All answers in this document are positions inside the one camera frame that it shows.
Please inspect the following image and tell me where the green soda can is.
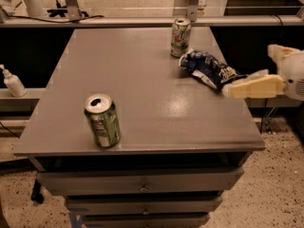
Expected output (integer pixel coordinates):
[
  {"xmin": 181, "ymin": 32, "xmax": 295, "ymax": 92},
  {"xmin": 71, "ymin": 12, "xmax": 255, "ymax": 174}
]
[{"xmin": 85, "ymin": 93, "xmax": 121, "ymax": 147}]

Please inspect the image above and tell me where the black caster wheel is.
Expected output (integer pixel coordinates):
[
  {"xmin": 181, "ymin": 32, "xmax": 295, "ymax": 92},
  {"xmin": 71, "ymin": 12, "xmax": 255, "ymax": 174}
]
[{"xmin": 30, "ymin": 180, "xmax": 45, "ymax": 204}]

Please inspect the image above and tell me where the black office chair base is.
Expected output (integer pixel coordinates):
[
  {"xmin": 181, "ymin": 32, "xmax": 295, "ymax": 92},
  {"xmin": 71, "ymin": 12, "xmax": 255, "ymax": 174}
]
[{"xmin": 37, "ymin": 0, "xmax": 90, "ymax": 18}]

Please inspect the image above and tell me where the middle grey drawer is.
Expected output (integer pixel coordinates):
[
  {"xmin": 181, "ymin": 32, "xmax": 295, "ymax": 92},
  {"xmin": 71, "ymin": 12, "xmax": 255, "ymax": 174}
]
[{"xmin": 66, "ymin": 195, "xmax": 222, "ymax": 216}]

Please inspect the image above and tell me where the bottom grey drawer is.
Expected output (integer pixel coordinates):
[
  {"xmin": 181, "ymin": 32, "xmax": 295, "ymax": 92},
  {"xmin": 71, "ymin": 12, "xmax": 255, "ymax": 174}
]
[{"xmin": 84, "ymin": 213, "xmax": 210, "ymax": 228}]

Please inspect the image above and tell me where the black cable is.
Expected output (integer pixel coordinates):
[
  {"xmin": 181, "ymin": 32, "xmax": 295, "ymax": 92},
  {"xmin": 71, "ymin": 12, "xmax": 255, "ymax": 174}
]
[{"xmin": 10, "ymin": 13, "xmax": 105, "ymax": 24}]

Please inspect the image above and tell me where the top grey drawer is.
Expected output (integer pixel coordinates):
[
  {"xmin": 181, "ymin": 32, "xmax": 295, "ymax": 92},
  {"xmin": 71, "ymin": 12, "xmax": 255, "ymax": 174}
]
[{"xmin": 37, "ymin": 167, "xmax": 244, "ymax": 196}]

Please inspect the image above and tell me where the white pump bottle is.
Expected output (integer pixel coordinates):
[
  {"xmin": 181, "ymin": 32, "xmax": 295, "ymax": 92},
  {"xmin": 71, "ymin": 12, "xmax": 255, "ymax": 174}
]
[{"xmin": 0, "ymin": 65, "xmax": 27, "ymax": 98}]

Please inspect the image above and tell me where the grey drawer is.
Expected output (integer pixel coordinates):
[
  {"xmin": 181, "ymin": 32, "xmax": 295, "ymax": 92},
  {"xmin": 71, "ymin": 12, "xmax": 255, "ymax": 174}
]
[
  {"xmin": 84, "ymin": 213, "xmax": 210, "ymax": 228},
  {"xmin": 66, "ymin": 195, "xmax": 222, "ymax": 216},
  {"xmin": 37, "ymin": 167, "xmax": 244, "ymax": 196}
]

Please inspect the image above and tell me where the white 7up can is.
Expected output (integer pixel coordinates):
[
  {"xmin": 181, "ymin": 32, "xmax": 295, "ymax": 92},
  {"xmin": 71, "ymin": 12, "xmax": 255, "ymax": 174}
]
[{"xmin": 170, "ymin": 18, "xmax": 191, "ymax": 57}]

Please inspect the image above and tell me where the blue chip bag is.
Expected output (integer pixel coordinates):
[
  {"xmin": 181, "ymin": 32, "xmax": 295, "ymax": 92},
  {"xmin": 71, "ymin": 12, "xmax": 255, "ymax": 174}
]
[{"xmin": 179, "ymin": 49, "xmax": 245, "ymax": 90}]

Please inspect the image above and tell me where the grey metal post right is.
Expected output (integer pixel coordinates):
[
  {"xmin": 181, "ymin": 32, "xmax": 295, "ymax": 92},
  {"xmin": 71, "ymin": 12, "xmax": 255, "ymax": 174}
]
[{"xmin": 187, "ymin": 0, "xmax": 199, "ymax": 22}]

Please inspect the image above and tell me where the grey metal post left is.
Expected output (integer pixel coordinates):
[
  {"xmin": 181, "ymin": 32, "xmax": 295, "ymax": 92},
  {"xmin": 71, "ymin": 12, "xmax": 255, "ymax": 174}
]
[{"xmin": 65, "ymin": 0, "xmax": 82, "ymax": 20}]

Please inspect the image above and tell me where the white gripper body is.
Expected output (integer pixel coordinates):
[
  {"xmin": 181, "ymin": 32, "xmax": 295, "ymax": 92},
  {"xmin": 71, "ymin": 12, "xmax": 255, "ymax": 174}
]
[{"xmin": 281, "ymin": 51, "xmax": 304, "ymax": 101}]

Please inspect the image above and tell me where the grey metal rail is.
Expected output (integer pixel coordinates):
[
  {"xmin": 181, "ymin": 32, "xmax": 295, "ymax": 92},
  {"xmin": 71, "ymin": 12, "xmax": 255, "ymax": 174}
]
[{"xmin": 0, "ymin": 15, "xmax": 304, "ymax": 28}]

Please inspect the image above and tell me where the grey metal post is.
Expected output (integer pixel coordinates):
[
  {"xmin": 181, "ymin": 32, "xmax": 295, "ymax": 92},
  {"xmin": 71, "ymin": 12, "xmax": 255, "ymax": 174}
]
[
  {"xmin": 187, "ymin": 0, "xmax": 199, "ymax": 22},
  {"xmin": 65, "ymin": 0, "xmax": 82, "ymax": 20}
]

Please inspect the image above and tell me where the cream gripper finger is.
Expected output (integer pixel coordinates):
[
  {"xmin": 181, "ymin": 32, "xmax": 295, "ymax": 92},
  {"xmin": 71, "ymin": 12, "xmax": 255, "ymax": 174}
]
[
  {"xmin": 267, "ymin": 44, "xmax": 299, "ymax": 66},
  {"xmin": 222, "ymin": 69, "xmax": 285, "ymax": 99}
]

